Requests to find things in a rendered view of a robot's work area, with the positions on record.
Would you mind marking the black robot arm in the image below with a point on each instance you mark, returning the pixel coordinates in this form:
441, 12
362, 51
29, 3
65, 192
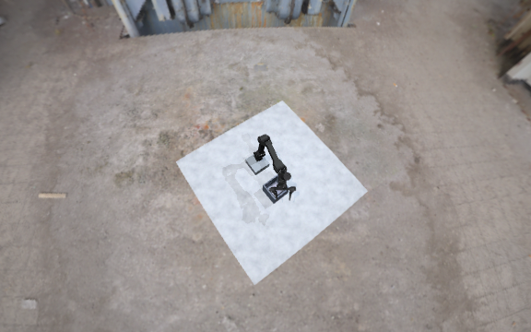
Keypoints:
278, 166

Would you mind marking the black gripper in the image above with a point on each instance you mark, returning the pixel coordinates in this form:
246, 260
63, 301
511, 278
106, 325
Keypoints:
274, 189

